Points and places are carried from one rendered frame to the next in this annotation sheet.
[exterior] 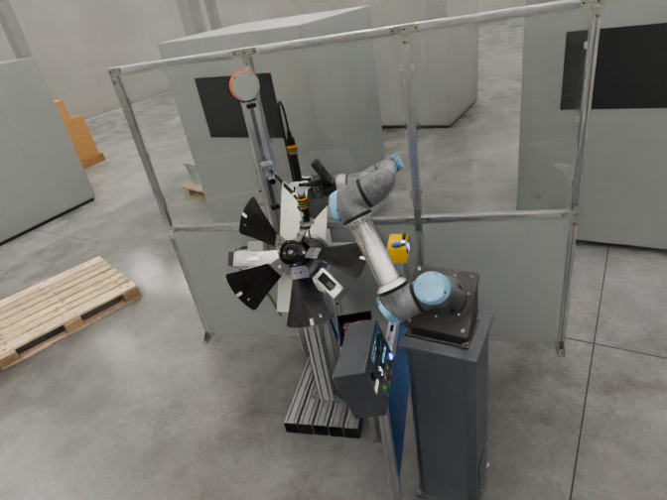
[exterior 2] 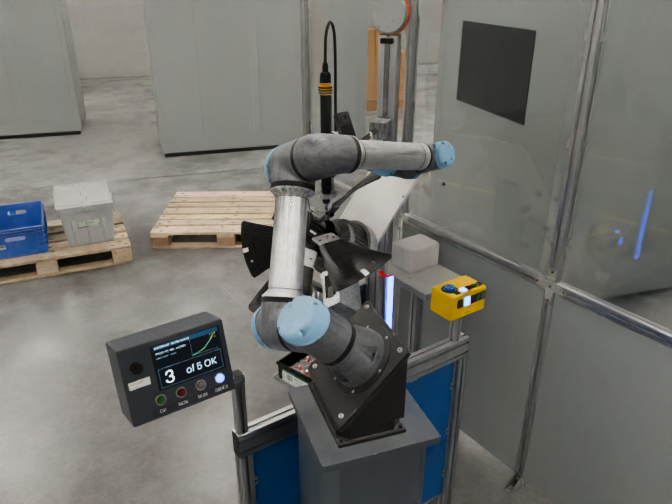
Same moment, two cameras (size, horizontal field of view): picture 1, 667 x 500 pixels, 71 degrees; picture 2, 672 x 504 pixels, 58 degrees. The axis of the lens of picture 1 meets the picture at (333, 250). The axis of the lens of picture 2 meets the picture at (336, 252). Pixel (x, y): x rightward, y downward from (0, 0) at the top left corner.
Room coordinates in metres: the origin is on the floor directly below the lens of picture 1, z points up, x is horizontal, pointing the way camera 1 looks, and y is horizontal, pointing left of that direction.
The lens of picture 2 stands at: (0.45, -1.11, 2.03)
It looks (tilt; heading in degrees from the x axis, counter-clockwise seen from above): 25 degrees down; 38
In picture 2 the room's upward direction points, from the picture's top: straight up
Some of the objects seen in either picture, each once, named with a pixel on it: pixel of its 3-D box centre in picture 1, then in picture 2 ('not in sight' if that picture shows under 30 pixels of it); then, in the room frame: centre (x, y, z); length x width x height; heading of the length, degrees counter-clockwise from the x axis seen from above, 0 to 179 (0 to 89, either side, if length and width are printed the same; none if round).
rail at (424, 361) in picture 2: (393, 327); (363, 388); (1.75, -0.22, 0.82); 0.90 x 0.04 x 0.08; 162
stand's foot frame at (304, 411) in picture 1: (333, 390); not in sight; (2.19, 0.16, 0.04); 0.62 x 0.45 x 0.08; 162
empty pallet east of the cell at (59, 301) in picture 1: (58, 305); (233, 217); (3.82, 2.64, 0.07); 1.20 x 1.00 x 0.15; 129
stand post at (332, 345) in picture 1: (324, 311); (374, 340); (2.31, 0.12, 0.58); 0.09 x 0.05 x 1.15; 72
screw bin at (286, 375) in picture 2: (356, 332); (317, 364); (1.73, -0.04, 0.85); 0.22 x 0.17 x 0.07; 178
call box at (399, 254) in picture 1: (398, 249); (458, 299); (2.13, -0.34, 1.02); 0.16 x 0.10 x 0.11; 162
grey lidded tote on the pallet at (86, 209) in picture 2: not in sight; (86, 212); (2.77, 3.18, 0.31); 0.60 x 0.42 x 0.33; 62
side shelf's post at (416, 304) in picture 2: (337, 310); (413, 357); (2.51, 0.04, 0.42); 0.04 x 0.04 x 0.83; 72
